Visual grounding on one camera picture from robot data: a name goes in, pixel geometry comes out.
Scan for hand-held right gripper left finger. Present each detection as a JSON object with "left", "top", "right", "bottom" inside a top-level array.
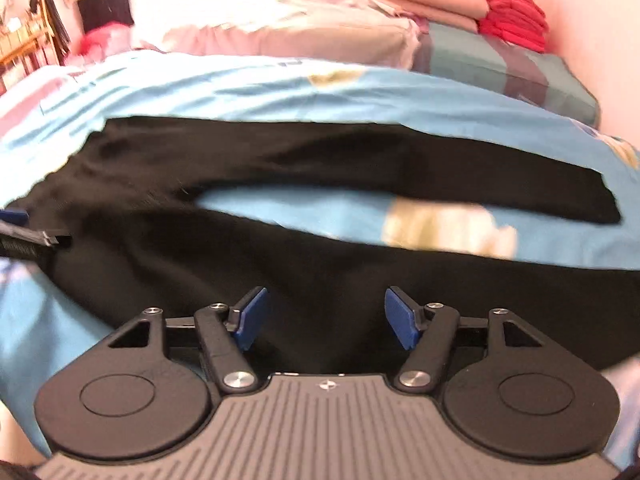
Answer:
[{"left": 100, "top": 286, "right": 268, "bottom": 394}]

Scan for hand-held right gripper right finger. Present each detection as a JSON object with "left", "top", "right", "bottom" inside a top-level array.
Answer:
[{"left": 384, "top": 285, "right": 556, "bottom": 394}]

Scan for black pants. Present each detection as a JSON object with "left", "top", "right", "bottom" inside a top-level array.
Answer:
[{"left": 2, "top": 115, "right": 640, "bottom": 386}]

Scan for wooden shelf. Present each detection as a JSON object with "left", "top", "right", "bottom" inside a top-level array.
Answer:
[{"left": 0, "top": 0, "right": 63, "bottom": 92}]

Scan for pink bag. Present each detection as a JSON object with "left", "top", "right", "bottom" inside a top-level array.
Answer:
[{"left": 75, "top": 24, "right": 134, "bottom": 59}]

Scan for blue floral bedsheet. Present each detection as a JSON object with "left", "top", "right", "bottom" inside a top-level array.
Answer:
[{"left": 0, "top": 50, "right": 640, "bottom": 463}]

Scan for green grey striped pillow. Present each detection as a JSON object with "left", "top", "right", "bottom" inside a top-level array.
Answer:
[{"left": 412, "top": 20, "right": 601, "bottom": 129}]

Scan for beige pillow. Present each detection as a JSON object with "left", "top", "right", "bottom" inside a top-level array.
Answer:
[{"left": 132, "top": 0, "right": 423, "bottom": 72}]

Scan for folded beige blanket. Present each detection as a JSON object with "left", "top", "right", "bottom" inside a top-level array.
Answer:
[{"left": 377, "top": 0, "right": 493, "bottom": 36}]

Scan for folded red cloth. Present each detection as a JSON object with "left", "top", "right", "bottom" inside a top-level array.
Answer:
[{"left": 477, "top": 0, "right": 551, "bottom": 54}]

